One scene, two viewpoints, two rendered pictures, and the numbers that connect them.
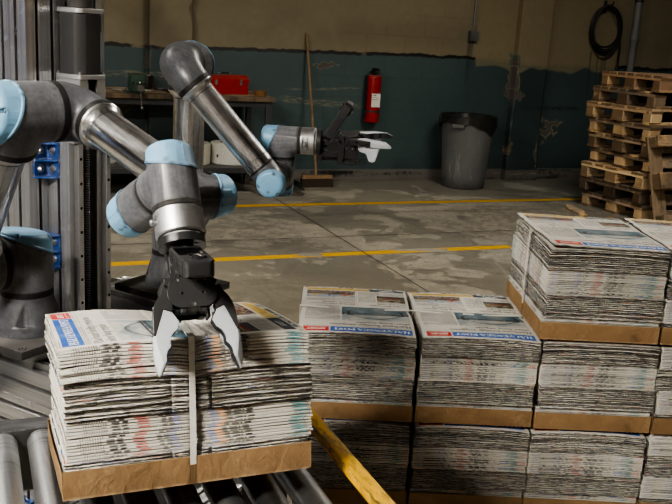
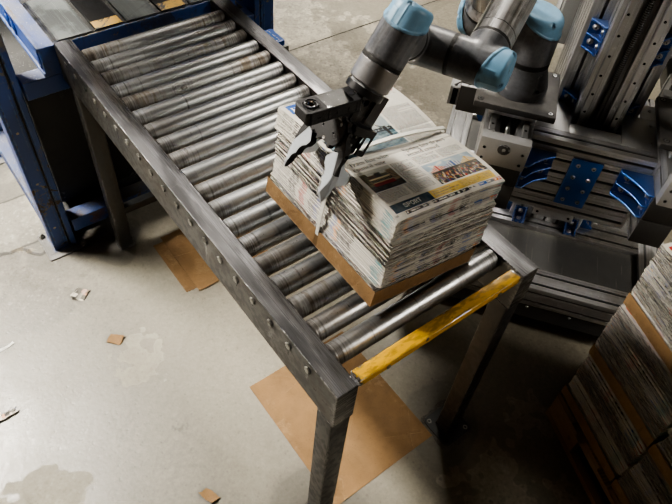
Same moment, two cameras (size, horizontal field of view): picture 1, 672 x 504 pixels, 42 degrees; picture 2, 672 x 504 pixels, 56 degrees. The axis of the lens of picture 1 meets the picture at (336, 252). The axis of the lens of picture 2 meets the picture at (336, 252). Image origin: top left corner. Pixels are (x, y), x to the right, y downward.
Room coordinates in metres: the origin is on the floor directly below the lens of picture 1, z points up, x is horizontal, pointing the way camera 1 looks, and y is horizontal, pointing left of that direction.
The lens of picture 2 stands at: (0.95, -0.64, 1.84)
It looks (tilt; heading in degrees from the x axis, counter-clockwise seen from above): 50 degrees down; 72
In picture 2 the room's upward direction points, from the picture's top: 6 degrees clockwise
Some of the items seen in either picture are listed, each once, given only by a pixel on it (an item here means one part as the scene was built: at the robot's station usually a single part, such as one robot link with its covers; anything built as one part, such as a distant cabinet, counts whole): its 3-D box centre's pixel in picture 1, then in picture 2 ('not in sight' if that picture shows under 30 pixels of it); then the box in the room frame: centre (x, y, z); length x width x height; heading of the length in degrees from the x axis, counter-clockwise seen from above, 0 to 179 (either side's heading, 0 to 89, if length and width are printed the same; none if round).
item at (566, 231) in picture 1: (588, 231); not in sight; (2.16, -0.63, 1.06); 0.37 x 0.29 x 0.01; 2
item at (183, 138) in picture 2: not in sight; (236, 119); (1.09, 0.71, 0.77); 0.47 x 0.05 x 0.05; 23
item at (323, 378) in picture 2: not in sight; (175, 196); (0.91, 0.49, 0.74); 1.34 x 0.05 x 0.12; 113
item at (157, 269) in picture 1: (173, 264); not in sight; (2.31, 0.44, 0.87); 0.15 x 0.15 x 0.10
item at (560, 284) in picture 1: (581, 276); not in sight; (2.16, -0.63, 0.95); 0.38 x 0.29 x 0.23; 2
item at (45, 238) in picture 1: (22, 257); (534, 31); (1.87, 0.69, 0.98); 0.13 x 0.12 x 0.14; 139
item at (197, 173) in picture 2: not in sight; (263, 147); (1.14, 0.59, 0.77); 0.47 x 0.05 x 0.05; 23
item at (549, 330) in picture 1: (576, 308); not in sight; (2.16, -0.63, 0.86); 0.38 x 0.29 x 0.04; 2
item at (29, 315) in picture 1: (27, 307); (524, 71); (1.88, 0.69, 0.87); 0.15 x 0.15 x 0.10
